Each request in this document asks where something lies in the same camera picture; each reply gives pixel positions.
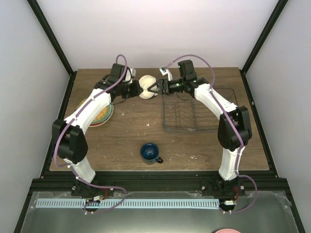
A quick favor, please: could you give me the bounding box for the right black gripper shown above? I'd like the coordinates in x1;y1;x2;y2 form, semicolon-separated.
147;79;185;96

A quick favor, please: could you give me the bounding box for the cream ceramic bowl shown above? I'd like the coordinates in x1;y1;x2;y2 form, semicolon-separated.
138;75;157;100

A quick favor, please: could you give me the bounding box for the woven bamboo plate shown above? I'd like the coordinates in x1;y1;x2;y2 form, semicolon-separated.
93;105;114;123

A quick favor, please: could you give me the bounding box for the grey wire dish rack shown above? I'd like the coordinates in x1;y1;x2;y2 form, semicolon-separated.
161;86;239;133

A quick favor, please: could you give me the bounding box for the dark blue mug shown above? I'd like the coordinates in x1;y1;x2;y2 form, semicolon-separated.
140;143;163;165

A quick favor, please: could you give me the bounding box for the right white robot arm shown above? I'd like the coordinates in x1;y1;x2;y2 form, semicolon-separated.
147;60;252;196

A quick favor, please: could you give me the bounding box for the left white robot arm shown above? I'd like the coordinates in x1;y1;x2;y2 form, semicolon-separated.
52;63;142;196

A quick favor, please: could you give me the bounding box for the light blue floral plate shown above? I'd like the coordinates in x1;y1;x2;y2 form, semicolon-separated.
90;104;114;127

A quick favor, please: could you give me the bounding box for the red rimmed plate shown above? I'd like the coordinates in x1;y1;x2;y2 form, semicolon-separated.
89;121;105;127

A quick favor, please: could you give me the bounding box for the light blue slotted strip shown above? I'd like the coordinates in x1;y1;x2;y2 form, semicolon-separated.
35;198;220;209

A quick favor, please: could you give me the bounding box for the pink round object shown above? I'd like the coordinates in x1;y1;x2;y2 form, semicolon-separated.
215;228;241;233

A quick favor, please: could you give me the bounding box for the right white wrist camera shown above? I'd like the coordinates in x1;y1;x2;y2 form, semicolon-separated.
159;67;173;81

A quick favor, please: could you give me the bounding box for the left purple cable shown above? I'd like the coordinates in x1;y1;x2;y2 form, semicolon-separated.
53;54;128;215

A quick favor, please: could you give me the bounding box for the purple cable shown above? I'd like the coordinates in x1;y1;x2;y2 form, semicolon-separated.
165;54;258;215
53;54;128;215

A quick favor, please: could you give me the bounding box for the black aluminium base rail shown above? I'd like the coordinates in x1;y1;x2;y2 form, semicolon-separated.
30;171;290;197

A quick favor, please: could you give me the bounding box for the left black frame post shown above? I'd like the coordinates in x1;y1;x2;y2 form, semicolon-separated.
27;0;74;76

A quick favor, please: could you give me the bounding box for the black frame post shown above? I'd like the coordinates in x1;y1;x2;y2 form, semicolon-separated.
241;0;288;73
27;0;74;76

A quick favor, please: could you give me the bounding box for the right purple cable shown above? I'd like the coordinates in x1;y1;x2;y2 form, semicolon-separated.
165;54;258;215

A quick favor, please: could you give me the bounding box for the right black frame post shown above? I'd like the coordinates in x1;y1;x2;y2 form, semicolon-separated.
241;0;288;73

